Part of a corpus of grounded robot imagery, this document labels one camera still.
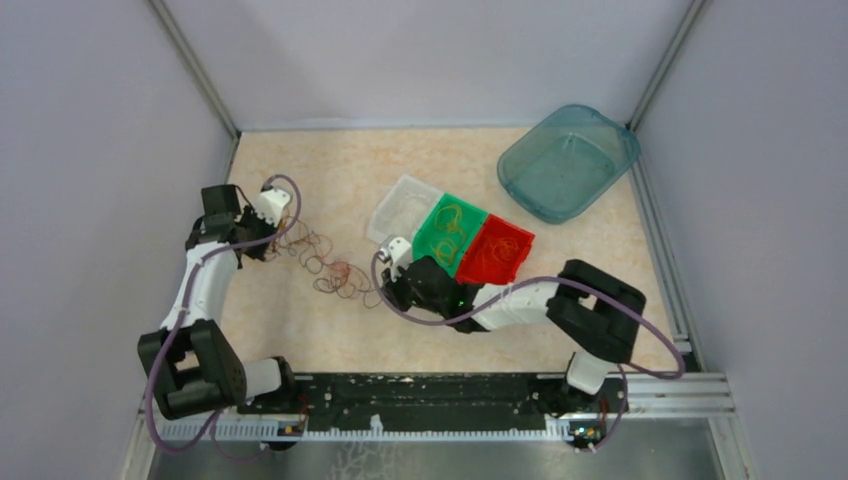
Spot cable bundle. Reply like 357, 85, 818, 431
267, 210, 386, 311

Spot red cable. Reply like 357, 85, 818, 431
474, 235, 522, 273

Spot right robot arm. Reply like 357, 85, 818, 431
373, 255, 645, 412

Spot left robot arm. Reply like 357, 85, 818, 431
137, 184, 300, 420

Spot green plastic bin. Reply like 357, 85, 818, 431
412, 193, 488, 276

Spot white plastic bin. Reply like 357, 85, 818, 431
365, 174, 444, 244

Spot red plastic bin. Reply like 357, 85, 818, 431
454, 214, 535, 285

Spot teal transparent tub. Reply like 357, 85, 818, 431
497, 104, 641, 224

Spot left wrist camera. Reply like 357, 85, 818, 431
254, 187, 292, 228

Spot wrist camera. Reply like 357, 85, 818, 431
254, 187, 292, 228
377, 235, 413, 281

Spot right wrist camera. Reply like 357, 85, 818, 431
377, 235, 413, 281

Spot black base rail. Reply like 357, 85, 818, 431
237, 373, 628, 433

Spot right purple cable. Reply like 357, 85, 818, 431
370, 250, 686, 453

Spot purple cable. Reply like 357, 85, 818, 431
370, 250, 686, 453
144, 173, 303, 458

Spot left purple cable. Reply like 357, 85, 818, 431
144, 173, 303, 458

